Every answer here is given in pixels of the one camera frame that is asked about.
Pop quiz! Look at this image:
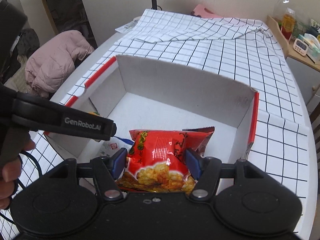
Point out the dark red foil snack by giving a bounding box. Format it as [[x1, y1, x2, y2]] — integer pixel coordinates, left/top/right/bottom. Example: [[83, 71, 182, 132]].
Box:
[[183, 126, 215, 156]]

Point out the white blue snack packet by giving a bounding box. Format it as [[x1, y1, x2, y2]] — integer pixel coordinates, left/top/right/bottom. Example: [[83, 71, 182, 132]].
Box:
[[98, 137, 134, 157]]

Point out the red rice cracker bag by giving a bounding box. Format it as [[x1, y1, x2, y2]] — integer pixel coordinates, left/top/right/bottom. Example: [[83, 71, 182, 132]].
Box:
[[116, 129, 214, 194]]

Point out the green cracker packet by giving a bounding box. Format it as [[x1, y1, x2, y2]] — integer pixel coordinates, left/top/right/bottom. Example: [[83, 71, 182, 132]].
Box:
[[88, 112, 100, 116]]

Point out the person's left hand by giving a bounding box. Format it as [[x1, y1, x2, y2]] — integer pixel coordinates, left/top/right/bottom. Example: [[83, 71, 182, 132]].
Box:
[[0, 132, 37, 210]]

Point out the pink puffer jacket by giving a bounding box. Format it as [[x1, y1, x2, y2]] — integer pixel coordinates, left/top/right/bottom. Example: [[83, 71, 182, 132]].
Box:
[[25, 30, 94, 98]]

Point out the red cardboard box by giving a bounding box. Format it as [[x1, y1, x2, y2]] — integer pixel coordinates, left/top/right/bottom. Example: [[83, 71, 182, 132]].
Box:
[[52, 55, 259, 163]]

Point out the dark bookshelf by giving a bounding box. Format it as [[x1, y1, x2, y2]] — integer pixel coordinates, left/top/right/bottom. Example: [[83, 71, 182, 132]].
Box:
[[42, 0, 97, 48]]

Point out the checkered white tablecloth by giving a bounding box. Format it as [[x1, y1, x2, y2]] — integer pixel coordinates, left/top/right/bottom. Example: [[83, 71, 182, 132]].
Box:
[[10, 9, 309, 239]]

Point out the paper booklet on table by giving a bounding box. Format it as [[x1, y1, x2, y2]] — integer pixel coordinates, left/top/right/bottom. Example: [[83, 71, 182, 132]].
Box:
[[115, 17, 140, 34]]

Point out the wooden tray side cabinet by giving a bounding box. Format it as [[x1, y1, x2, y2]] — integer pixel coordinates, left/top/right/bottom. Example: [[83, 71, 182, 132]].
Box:
[[266, 15, 319, 114]]

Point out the white kitchen timer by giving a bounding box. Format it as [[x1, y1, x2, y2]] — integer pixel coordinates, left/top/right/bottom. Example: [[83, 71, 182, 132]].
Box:
[[293, 38, 309, 56]]

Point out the pink paper item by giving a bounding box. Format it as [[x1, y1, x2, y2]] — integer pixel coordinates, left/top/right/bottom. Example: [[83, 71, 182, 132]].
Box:
[[190, 4, 222, 18]]

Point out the tissue box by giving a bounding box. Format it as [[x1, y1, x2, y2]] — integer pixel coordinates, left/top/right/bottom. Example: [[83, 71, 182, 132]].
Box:
[[299, 33, 320, 64]]

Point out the orange drink bottle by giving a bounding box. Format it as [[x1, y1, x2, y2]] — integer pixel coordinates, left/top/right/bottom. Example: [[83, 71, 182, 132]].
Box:
[[281, 8, 296, 41]]

